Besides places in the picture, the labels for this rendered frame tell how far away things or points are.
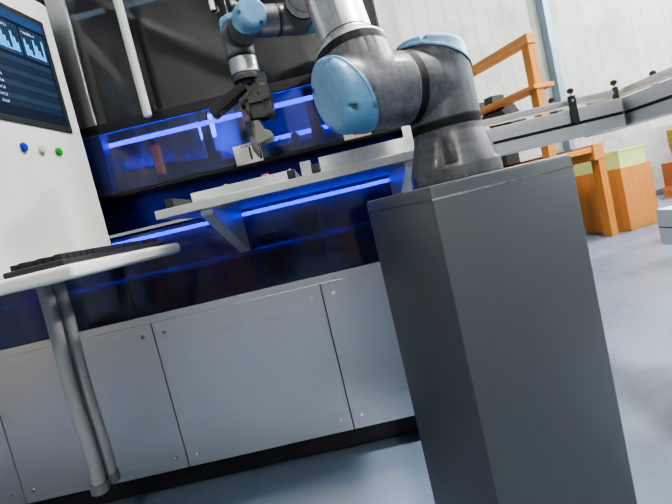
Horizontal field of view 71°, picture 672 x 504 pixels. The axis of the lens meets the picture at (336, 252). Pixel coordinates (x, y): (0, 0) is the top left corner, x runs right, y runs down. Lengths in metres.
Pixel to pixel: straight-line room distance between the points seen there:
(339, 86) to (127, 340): 1.18
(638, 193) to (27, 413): 4.83
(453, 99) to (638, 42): 7.28
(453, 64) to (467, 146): 0.13
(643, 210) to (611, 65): 2.87
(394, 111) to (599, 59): 6.78
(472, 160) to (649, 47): 7.43
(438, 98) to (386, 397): 1.06
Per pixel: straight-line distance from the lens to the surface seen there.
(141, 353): 1.66
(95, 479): 1.57
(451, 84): 0.80
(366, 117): 0.73
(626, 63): 7.79
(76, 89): 1.72
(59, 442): 1.88
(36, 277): 1.07
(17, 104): 1.44
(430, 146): 0.79
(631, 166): 5.15
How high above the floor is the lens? 0.78
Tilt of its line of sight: 5 degrees down
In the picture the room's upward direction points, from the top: 13 degrees counter-clockwise
